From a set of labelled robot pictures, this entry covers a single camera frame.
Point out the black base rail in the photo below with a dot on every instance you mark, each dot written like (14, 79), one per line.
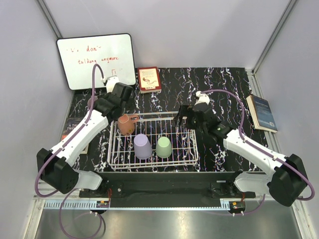
(167, 190)

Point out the light green plastic cup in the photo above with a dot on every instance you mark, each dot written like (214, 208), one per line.
(163, 147)

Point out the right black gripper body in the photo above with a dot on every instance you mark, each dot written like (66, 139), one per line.
(200, 126)

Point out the lavender plastic cup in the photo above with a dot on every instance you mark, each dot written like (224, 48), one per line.
(142, 147)

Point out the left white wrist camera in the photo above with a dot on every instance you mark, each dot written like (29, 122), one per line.
(110, 82)

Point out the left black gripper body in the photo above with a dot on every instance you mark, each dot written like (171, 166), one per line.
(105, 96)

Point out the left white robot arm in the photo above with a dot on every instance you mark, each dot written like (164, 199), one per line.
(55, 166)

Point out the red and cream book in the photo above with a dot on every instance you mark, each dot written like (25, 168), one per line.
(149, 80)

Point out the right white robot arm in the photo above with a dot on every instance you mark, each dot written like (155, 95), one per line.
(283, 177)

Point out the mauve ceramic mug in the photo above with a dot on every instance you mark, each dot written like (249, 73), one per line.
(90, 101)

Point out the blue paperback book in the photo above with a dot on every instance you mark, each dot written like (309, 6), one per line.
(261, 114)

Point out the orange pink mug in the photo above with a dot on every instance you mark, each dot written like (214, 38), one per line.
(126, 124)

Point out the black marbled table mat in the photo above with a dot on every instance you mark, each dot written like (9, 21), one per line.
(178, 87)

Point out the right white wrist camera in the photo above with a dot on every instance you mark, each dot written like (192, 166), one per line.
(201, 97)

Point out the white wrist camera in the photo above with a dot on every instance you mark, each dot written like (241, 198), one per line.
(110, 82)
(201, 97)

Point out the white dry-erase board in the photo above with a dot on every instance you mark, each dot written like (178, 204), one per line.
(114, 54)

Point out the white slotted cable duct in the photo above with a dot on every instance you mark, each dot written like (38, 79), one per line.
(77, 204)

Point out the Tale of Two Cities book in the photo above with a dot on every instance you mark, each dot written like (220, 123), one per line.
(69, 125)

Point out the white wire dish rack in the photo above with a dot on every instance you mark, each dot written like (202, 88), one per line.
(121, 156)

